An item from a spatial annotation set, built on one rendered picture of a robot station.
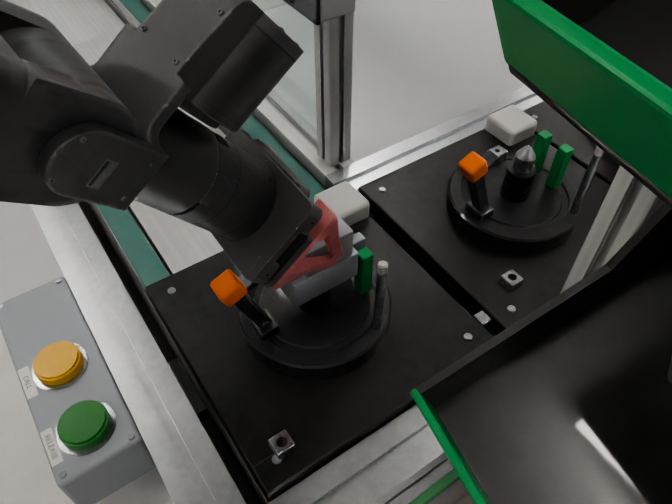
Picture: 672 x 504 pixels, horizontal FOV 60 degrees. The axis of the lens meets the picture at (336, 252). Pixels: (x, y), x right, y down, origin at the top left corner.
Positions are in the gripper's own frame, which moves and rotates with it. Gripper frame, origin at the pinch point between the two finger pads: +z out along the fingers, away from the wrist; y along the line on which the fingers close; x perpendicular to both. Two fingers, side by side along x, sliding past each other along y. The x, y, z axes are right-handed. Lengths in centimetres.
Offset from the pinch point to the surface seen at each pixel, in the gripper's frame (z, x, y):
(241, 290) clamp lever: -3.8, 6.2, -0.9
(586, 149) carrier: 33.0, -25.1, 1.3
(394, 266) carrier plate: 14.0, -1.0, 0.1
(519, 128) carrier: 27.8, -21.6, 7.3
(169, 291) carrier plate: 1.8, 14.6, 9.9
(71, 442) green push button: -6.1, 24.4, 0.3
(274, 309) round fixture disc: 4.3, 8.1, 1.1
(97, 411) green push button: -4.5, 22.3, 1.7
